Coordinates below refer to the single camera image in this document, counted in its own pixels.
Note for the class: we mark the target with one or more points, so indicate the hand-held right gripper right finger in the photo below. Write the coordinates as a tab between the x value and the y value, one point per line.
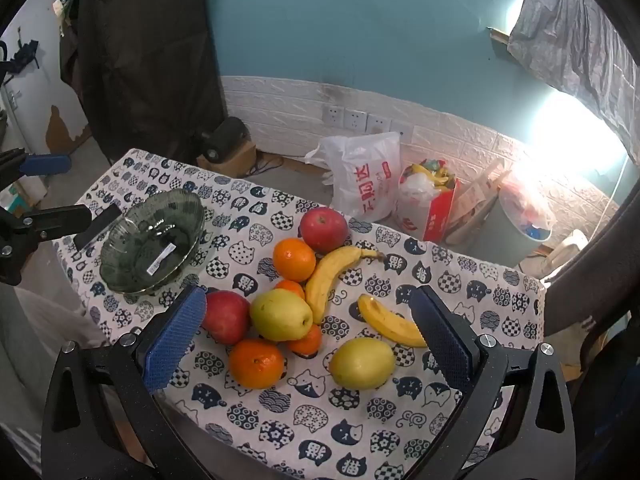
445	342

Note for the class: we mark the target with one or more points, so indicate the cat print tablecloth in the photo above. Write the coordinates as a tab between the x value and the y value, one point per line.
350	425

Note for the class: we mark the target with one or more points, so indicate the white wall outlet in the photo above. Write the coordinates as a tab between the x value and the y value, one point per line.
401	130
378	124
355	119
332	114

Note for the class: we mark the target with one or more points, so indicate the white plastic object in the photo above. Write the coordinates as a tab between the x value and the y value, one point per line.
565	255

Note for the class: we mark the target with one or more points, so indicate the grey trash bin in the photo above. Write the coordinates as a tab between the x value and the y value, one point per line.
515	240

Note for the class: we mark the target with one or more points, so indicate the black round device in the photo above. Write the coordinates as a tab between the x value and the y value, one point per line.
225	135

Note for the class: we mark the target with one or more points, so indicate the large orange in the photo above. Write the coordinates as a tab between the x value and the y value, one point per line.
295	259
257	364

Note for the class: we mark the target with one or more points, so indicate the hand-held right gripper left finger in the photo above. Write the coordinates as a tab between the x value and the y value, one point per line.
175	342

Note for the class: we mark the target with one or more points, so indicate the red apple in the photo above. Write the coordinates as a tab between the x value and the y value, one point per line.
225	317
324	230

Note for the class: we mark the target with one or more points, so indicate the wooden window ledge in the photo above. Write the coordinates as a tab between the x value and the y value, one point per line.
500	40

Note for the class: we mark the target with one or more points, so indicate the beige paper bag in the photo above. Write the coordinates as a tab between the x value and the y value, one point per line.
475	200

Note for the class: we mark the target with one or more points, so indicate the brown cardboard box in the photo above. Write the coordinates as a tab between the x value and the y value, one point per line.
20	195

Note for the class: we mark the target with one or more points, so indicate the yellow green pear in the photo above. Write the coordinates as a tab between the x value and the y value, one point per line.
280	314
362	362

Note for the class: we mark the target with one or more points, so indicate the yellow banana peel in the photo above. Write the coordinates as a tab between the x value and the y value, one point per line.
437	175

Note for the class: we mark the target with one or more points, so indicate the green glass bowl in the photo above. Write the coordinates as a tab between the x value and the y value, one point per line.
135	240

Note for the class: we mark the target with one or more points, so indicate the short yellow banana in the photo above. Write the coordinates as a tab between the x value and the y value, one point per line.
385	320

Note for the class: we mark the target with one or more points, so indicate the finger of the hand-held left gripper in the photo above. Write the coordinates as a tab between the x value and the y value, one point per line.
45	164
55	221

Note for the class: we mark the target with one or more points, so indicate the pink bin liner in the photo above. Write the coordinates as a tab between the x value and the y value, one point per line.
525	200

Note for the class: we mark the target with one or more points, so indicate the white crumpled plastic bag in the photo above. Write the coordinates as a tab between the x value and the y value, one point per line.
415	187

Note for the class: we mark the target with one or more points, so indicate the small tangerine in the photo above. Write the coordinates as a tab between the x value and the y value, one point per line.
290	287
308	344

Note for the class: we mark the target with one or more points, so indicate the black office chair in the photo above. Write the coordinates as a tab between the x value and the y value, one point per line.
600	270

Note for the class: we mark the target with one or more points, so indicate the white plastic shopping bag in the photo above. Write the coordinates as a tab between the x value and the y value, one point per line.
360	175

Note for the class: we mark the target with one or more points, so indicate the grey window curtain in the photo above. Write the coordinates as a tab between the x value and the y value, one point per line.
575	35

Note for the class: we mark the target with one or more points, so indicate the black curtain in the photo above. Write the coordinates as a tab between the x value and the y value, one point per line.
145	60

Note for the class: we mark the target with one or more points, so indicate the black wall hook rack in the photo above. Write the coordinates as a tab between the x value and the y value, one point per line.
25	52

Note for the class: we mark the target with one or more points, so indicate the white wall switch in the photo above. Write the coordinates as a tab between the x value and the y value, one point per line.
11	98

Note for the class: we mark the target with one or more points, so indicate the long yellow banana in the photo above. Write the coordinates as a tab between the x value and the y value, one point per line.
325	280

